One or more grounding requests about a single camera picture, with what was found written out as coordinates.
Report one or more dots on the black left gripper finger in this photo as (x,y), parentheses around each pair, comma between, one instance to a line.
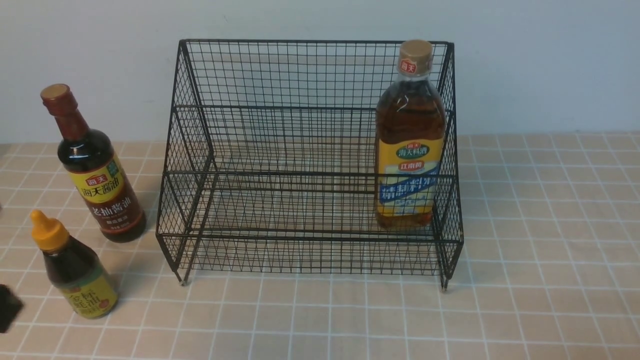
(10,308)

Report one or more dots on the oyster sauce bottle orange cap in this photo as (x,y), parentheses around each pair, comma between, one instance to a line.
(73,268)

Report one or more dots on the dark soy sauce bottle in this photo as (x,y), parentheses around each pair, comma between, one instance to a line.
(90,160)

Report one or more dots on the cooking wine bottle yellow label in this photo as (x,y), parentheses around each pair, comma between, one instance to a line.
(410,125)

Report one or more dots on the black wire mesh shelf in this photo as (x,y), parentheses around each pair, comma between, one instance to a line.
(269,164)

